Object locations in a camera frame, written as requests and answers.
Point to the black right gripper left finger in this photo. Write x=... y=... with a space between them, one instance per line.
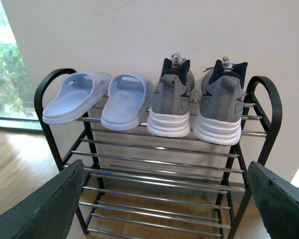
x=48 y=212

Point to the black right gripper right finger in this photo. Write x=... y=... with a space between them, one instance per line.
x=277 y=201

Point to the grey knit sneaker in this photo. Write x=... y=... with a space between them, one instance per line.
x=218 y=119
x=169 y=111

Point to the light blue slipper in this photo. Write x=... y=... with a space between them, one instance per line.
x=129 y=98
x=77 y=94

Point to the black metal shoe rack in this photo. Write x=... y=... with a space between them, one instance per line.
x=140 y=186

